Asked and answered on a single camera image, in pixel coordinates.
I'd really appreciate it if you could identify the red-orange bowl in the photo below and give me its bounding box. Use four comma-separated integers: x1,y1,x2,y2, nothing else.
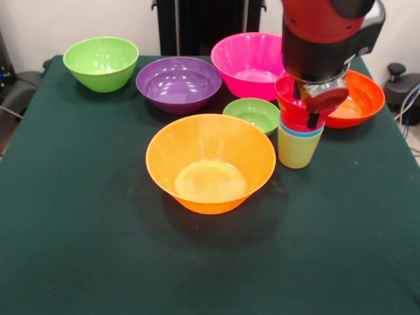
324,70,386,129

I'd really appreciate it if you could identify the black equipment with knob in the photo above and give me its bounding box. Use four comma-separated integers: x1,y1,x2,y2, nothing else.
383,62,420,114

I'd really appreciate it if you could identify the small red bowl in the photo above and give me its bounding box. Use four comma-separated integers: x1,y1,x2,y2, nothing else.
274,75,329,128

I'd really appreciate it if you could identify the purple bowl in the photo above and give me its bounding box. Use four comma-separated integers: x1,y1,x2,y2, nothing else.
135,56,222,115

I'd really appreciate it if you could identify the red cup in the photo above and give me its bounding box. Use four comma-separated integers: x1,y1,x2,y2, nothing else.
280,116,326,134

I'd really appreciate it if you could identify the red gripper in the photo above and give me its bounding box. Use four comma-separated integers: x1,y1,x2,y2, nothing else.
293,81,349,129

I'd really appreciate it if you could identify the blue cup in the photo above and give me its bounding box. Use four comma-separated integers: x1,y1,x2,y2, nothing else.
278,123,326,139

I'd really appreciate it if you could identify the dark green tablecloth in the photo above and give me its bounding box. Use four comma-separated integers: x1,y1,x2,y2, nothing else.
0,54,420,315

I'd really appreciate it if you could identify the black electronics box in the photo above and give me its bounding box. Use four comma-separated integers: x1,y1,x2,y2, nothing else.
0,28,17,98

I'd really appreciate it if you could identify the large green bowl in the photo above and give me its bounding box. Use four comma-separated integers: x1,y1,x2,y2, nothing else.
62,36,140,93

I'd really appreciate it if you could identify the large orange bowl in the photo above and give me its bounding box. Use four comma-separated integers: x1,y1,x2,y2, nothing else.
145,114,276,215

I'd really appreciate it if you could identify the grey cable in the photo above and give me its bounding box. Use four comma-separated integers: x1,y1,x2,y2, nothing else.
0,104,24,121

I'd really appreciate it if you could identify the yellow cup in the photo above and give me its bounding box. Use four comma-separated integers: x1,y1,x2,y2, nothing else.
278,128,324,170

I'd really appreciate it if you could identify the white cable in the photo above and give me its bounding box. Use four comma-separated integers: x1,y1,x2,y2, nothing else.
394,83,420,121

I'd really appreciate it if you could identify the pink bowl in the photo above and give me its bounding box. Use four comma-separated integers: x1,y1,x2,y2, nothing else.
211,31,287,102

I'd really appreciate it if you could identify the small green bowl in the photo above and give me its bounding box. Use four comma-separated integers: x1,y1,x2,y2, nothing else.
222,97,281,137

